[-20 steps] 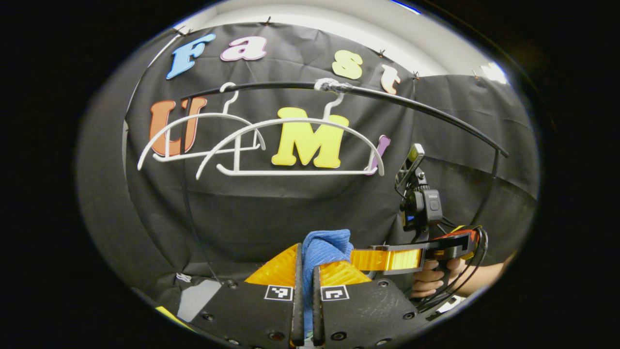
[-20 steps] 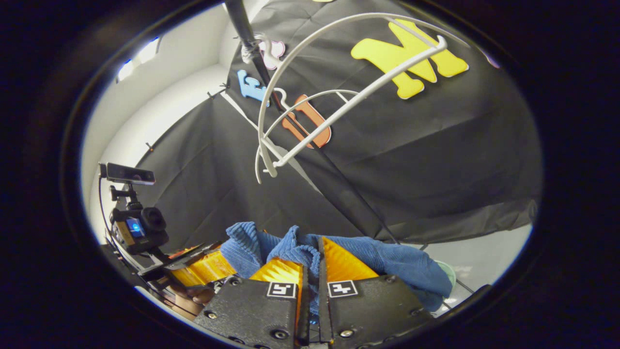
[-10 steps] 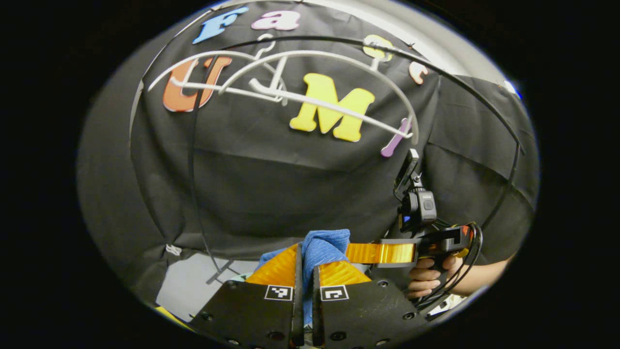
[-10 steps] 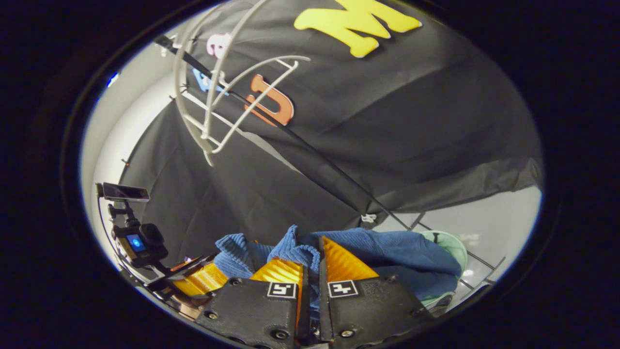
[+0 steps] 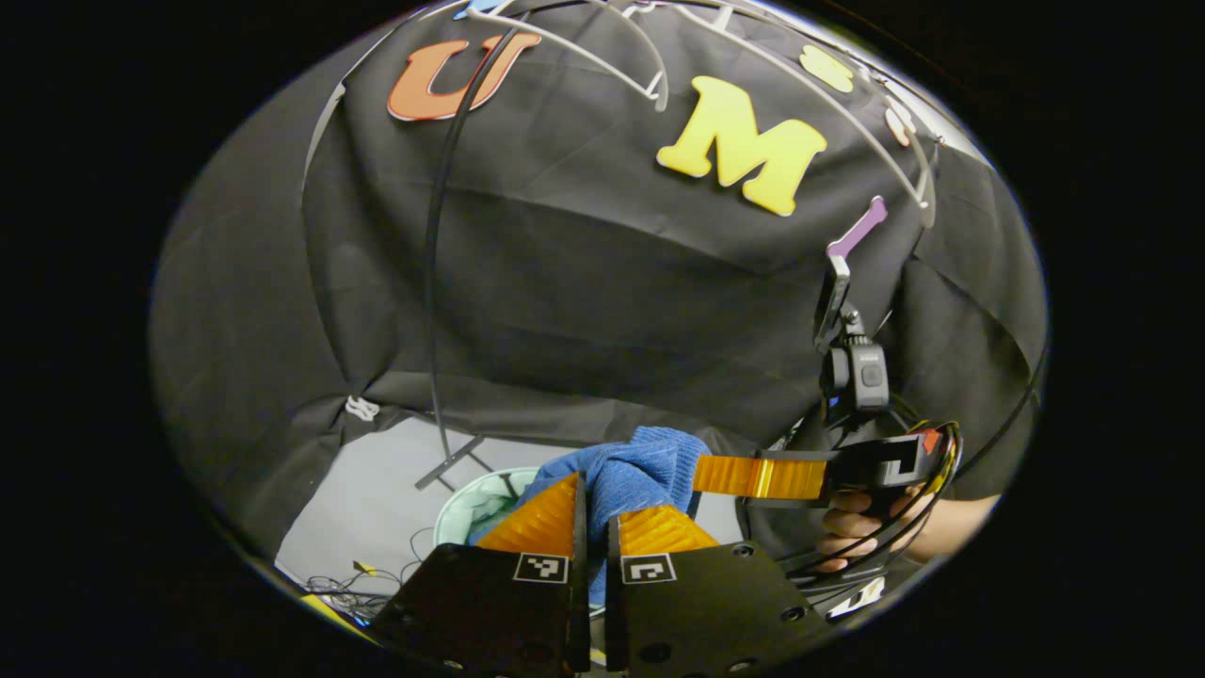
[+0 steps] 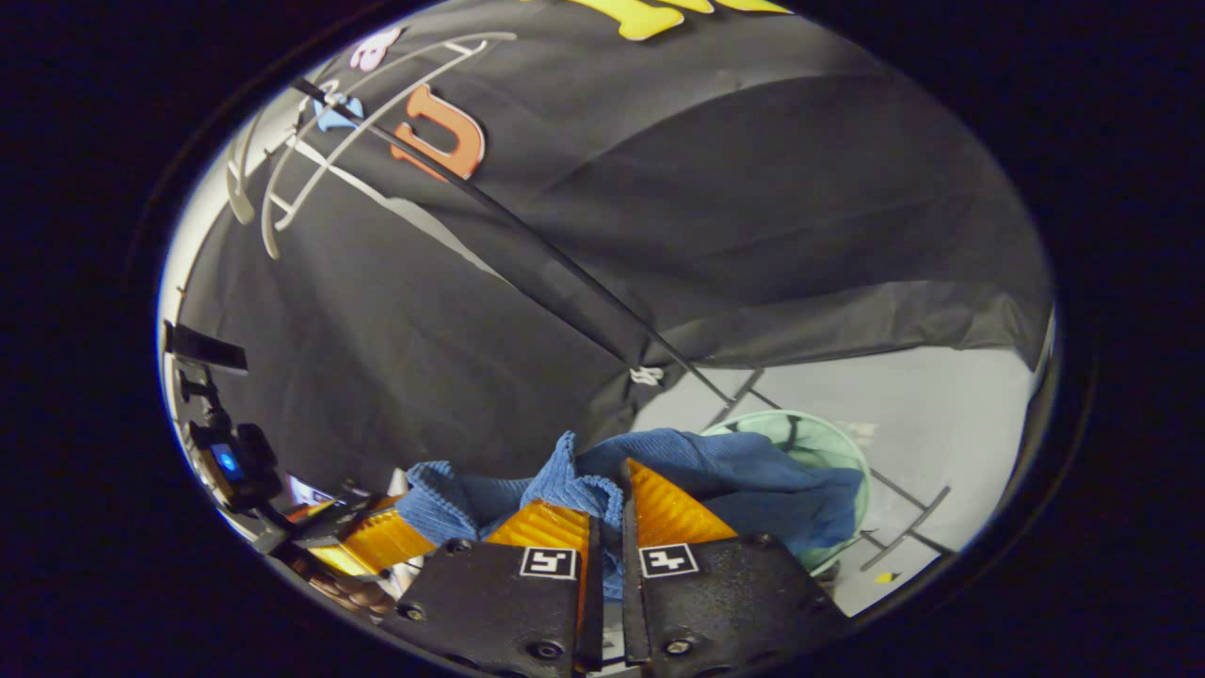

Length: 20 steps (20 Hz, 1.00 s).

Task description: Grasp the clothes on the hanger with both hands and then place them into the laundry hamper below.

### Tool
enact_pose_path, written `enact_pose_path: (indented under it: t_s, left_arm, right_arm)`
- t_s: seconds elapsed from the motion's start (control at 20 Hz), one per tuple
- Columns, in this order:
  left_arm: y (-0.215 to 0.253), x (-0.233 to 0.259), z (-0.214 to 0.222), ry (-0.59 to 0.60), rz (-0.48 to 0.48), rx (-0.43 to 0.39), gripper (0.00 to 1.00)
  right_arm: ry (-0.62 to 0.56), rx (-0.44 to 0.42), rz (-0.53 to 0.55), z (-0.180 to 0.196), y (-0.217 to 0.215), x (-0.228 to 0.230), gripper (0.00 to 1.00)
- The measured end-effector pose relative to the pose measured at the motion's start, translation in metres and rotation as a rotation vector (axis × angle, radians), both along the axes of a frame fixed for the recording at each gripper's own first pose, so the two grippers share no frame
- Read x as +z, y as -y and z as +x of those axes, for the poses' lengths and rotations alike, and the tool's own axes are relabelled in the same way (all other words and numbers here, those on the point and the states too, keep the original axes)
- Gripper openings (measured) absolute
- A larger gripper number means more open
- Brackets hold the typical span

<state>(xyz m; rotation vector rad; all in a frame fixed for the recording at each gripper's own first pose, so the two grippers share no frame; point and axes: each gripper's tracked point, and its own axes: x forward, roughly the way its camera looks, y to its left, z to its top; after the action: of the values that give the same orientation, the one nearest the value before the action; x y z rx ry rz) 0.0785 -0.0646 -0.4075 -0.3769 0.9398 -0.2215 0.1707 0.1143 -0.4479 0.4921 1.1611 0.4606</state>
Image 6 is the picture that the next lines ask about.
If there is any white plastic hanger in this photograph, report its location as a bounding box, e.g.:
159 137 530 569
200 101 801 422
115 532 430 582
262 33 519 261

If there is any green mesh laundry hamper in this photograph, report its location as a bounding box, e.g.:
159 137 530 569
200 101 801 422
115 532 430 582
701 410 872 575

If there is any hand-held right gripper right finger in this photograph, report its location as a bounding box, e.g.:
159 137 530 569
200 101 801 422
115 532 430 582
619 459 853 677

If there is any blue jacket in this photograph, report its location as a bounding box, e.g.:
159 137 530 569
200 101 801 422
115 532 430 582
395 431 863 604

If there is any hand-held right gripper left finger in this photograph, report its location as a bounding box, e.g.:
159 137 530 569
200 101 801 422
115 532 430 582
397 499 603 677

